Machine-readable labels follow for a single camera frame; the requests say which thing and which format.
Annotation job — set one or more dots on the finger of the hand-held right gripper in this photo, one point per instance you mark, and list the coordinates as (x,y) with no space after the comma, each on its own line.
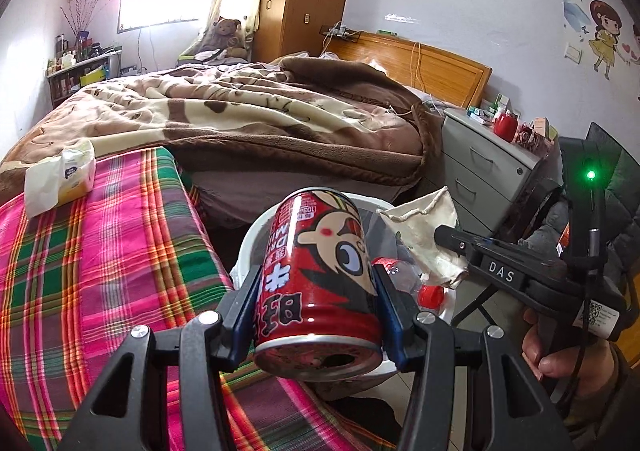
(455,241)

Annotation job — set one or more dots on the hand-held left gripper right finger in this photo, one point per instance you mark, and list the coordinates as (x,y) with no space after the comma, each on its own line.
(390,316)

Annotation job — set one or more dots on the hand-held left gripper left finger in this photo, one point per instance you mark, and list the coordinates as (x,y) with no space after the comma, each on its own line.
(245,311)

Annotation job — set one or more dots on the clear bottle with red cap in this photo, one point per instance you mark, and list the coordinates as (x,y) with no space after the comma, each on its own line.
(431,296)

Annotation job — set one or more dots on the white round waste bin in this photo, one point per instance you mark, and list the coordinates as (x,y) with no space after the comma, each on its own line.
(247,251)

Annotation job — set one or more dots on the red cartoon drink can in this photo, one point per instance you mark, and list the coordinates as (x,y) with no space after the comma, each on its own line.
(310,281)

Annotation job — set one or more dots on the person's right forearm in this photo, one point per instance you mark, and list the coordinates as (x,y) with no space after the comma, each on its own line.
(615,411)

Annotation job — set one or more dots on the person's right hand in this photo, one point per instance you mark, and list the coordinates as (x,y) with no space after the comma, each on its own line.
(575,363)

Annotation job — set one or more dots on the grey drawer nightstand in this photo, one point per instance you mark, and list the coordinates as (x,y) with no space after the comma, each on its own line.
(480,161)

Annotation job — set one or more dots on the printed red tin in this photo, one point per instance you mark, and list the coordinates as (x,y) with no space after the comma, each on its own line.
(526,135)

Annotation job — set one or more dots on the flat white blue box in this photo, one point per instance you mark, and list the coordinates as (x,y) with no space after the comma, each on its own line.
(480,115)

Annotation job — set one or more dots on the green white medicine box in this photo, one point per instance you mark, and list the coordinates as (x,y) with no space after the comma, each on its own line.
(502,105)

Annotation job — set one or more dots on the small orange box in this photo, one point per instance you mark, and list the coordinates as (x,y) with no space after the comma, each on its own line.
(545,127)

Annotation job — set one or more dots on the plaid bed cloth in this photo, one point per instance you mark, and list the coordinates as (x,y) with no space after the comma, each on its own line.
(100,281)

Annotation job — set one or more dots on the wooden headboard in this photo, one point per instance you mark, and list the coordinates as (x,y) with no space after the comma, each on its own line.
(440,71)

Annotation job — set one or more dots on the brown patterned blanket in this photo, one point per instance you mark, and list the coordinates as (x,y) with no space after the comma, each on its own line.
(250,121)

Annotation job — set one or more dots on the white tissue pack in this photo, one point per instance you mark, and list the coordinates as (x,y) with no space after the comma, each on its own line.
(70,176)

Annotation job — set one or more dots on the green flat pad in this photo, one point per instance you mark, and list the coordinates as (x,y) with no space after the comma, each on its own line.
(192,53)

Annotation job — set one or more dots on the brown teddy bear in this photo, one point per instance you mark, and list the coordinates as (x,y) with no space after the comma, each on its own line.
(225,31)

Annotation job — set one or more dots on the cluttered storage shelf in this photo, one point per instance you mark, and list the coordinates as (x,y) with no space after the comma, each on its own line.
(80,76)

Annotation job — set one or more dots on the window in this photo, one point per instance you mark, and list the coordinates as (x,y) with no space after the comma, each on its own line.
(160,1)

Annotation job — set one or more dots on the dried branches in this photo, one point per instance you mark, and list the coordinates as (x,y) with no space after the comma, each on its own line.
(80,16)

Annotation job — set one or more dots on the white wall switch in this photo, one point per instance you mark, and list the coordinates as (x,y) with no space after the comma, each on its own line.
(573,52)

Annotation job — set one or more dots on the black wall shelf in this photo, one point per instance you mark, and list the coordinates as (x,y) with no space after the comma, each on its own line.
(340,32)

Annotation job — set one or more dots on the cartoon girl wall sticker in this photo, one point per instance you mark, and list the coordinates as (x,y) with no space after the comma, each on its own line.
(605,41)

